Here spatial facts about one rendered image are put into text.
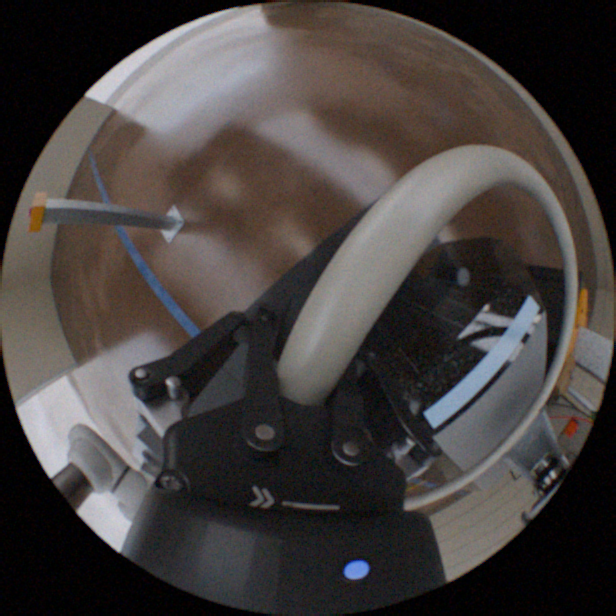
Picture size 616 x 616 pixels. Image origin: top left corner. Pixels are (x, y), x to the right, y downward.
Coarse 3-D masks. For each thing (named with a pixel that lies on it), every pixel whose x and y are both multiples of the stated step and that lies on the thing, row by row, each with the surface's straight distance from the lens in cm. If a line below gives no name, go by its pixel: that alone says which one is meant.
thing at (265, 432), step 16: (256, 320) 14; (256, 336) 12; (256, 352) 10; (272, 352) 11; (256, 368) 8; (272, 368) 9; (256, 384) 7; (272, 384) 8; (256, 400) 7; (272, 400) 7; (256, 416) 6; (272, 416) 6; (256, 432) 6; (272, 432) 6; (256, 448) 5; (272, 448) 5
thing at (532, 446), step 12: (528, 408) 49; (540, 408) 48; (540, 420) 55; (528, 432) 56; (540, 432) 63; (552, 432) 60; (516, 444) 55; (528, 444) 61; (540, 444) 69; (552, 444) 72; (504, 456) 47; (516, 456) 60; (528, 456) 68; (540, 456) 77; (564, 456) 109; (516, 468) 56; (528, 468) 76
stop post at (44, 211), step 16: (32, 208) 103; (48, 208) 106; (64, 208) 107; (80, 208) 110; (96, 208) 114; (112, 208) 120; (128, 208) 128; (32, 224) 107; (112, 224) 122; (128, 224) 127; (144, 224) 134; (160, 224) 142; (176, 224) 149
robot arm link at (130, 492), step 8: (128, 472) 74; (136, 472) 75; (144, 472) 76; (128, 480) 72; (136, 480) 73; (144, 480) 73; (152, 480) 73; (120, 488) 72; (128, 488) 72; (136, 488) 72; (144, 488) 72; (120, 496) 74; (128, 496) 72; (136, 496) 72; (120, 504) 76; (128, 504) 73; (136, 504) 72; (128, 512) 74
